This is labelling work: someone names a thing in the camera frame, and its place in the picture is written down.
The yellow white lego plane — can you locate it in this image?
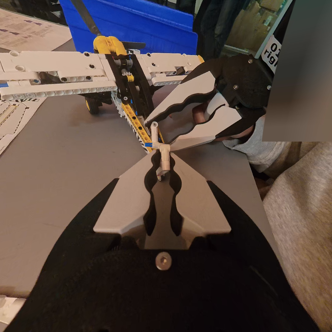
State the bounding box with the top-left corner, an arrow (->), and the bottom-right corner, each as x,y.
0,0 -> 205,181

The person's right hand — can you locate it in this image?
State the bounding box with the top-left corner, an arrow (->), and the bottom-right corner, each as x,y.
191,102 -> 261,142

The pile of white lego pieces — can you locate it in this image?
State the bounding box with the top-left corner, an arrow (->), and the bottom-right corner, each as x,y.
0,294 -> 26,318

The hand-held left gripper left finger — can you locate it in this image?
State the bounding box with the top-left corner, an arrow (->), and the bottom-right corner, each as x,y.
93,151 -> 159,236

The blue plastic bin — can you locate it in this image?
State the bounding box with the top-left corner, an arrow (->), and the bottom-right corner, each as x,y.
59,0 -> 199,56

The zebra striped sticker sheet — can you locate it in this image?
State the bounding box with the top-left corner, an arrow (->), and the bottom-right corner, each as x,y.
0,97 -> 47,156

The person's right forearm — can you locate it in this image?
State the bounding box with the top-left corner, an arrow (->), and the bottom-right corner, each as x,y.
223,118 -> 291,174

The paper sheet in plastic sleeve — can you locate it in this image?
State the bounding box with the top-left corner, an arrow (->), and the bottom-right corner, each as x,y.
0,8 -> 73,52

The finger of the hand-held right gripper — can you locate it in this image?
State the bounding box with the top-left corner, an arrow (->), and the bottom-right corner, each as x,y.
143,71 -> 230,128
166,104 -> 243,153

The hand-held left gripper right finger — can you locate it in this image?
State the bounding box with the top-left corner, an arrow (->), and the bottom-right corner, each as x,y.
170,152 -> 232,247

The white lego link assembly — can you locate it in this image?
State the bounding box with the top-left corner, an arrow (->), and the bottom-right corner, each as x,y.
150,121 -> 172,172

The stack of cardboard boxes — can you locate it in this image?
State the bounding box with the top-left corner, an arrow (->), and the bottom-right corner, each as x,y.
229,0 -> 286,50

